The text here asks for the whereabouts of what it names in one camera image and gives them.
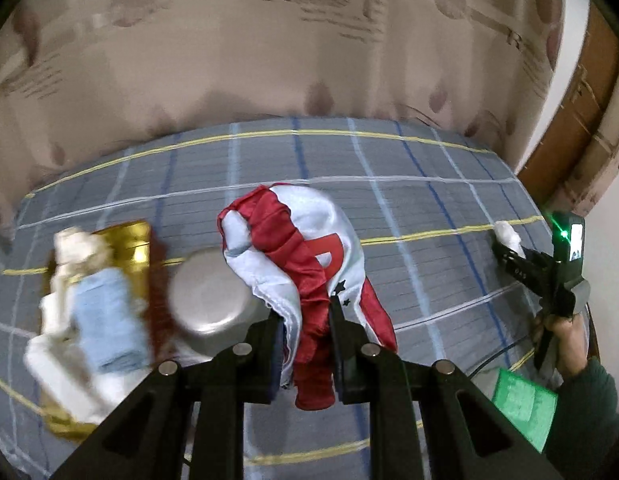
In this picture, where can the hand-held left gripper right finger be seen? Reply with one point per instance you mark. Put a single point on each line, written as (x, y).
(347, 360)

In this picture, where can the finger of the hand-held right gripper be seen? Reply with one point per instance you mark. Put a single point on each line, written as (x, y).
(512, 265)
(537, 260)

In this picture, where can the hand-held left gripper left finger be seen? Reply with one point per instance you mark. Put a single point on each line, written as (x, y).
(269, 360)

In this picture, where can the white balled cloth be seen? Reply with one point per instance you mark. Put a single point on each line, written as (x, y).
(507, 235)

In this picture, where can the red and white satin cloth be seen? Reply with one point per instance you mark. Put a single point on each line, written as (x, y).
(289, 240)

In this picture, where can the blue towel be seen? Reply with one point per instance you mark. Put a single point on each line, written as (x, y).
(109, 320)

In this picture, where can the red and gold tin box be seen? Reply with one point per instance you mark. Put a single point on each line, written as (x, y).
(129, 240)

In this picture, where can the white fluffy towel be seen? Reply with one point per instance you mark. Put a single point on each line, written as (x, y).
(59, 380)

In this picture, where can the cream silk cloth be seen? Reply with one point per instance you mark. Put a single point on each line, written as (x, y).
(77, 252)

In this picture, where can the white sock with olive print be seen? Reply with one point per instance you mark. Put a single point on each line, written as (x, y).
(54, 310)

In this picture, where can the person's right forearm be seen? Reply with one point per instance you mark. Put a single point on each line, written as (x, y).
(584, 410)

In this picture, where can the person's right hand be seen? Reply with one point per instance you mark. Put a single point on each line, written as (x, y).
(564, 340)

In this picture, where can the metal bowl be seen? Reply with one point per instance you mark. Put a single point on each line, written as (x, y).
(209, 295)

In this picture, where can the grey plaid bedsheet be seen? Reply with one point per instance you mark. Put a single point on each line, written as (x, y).
(429, 210)

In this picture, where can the green printed packet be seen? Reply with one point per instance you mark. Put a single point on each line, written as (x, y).
(524, 405)

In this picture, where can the brown wooden door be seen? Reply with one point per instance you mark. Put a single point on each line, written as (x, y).
(564, 125)

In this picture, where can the beige leaf printed curtain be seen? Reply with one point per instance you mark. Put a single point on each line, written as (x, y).
(239, 60)

